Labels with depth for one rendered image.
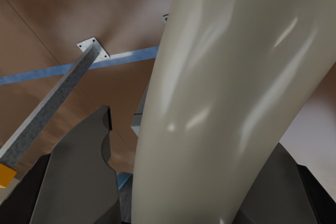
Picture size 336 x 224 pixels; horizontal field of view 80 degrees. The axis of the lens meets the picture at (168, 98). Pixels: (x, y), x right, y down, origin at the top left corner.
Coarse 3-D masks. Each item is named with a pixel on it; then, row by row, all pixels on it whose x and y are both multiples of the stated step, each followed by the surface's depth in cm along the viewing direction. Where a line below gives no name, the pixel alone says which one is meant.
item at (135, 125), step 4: (164, 16) 130; (164, 20) 132; (148, 84) 91; (144, 92) 88; (144, 96) 85; (144, 100) 84; (140, 104) 83; (140, 108) 81; (136, 112) 80; (140, 112) 79; (136, 116) 78; (140, 116) 78; (132, 120) 78; (136, 120) 77; (140, 120) 76; (132, 124) 76; (136, 124) 75; (132, 128) 76; (136, 128) 76; (136, 132) 78
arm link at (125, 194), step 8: (120, 176) 62; (128, 176) 63; (120, 184) 59; (128, 184) 60; (120, 192) 58; (128, 192) 58; (120, 200) 57; (128, 200) 57; (120, 208) 56; (128, 208) 56; (128, 216) 54
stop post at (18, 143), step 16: (80, 48) 165; (96, 48) 161; (80, 64) 145; (64, 80) 132; (48, 96) 124; (64, 96) 130; (32, 112) 117; (48, 112) 119; (32, 128) 110; (16, 144) 102; (0, 160) 95; (16, 160) 101; (0, 176) 92
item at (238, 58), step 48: (192, 0) 3; (240, 0) 2; (288, 0) 2; (192, 48) 3; (240, 48) 3; (288, 48) 2; (192, 96) 3; (240, 96) 3; (288, 96) 3; (144, 144) 4; (192, 144) 3; (240, 144) 3; (144, 192) 5; (192, 192) 4; (240, 192) 4
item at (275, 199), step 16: (272, 160) 9; (288, 160) 9; (272, 176) 8; (288, 176) 8; (256, 192) 7; (272, 192) 7; (288, 192) 7; (304, 192) 7; (240, 208) 7; (256, 208) 7; (272, 208) 7; (288, 208) 7; (304, 208) 7
